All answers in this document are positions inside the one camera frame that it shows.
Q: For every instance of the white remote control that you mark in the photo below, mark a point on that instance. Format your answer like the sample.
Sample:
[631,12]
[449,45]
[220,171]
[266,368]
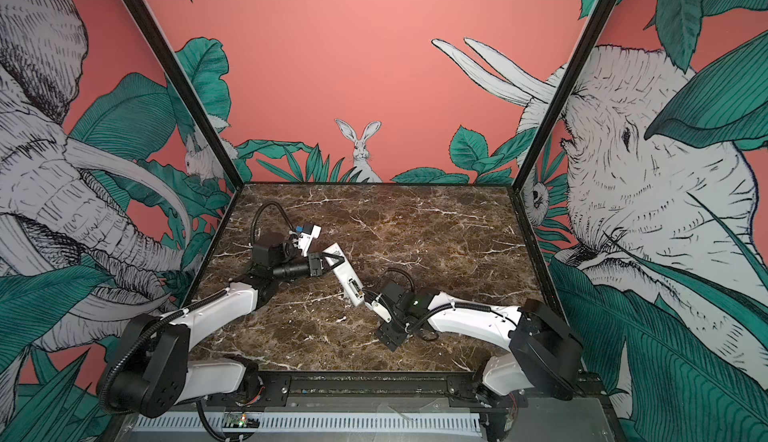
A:
[350,282]

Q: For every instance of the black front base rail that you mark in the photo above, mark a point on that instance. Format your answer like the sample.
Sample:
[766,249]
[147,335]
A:
[384,387]

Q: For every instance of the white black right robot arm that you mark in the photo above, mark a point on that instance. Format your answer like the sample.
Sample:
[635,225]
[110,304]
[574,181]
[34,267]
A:
[543,351]

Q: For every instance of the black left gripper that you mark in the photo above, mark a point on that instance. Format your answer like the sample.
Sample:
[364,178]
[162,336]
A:
[315,264]

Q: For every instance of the black right corner frame post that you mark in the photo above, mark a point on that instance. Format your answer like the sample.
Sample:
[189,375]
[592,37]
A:
[593,29]

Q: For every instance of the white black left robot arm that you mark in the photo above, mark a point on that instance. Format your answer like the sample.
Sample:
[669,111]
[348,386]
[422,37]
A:
[150,371]

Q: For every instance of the white ventilation grille strip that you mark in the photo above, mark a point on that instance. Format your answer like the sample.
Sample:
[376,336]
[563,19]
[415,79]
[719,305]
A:
[306,422]

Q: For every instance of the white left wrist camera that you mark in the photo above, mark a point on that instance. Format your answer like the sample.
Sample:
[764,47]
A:
[305,235]

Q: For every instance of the black left corner frame post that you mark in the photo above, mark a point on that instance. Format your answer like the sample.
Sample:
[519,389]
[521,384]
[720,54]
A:
[159,44]

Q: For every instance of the black corner frame post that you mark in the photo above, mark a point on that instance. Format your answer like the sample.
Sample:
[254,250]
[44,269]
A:
[593,29]
[159,44]

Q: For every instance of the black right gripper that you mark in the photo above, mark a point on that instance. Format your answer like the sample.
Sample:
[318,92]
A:
[385,334]

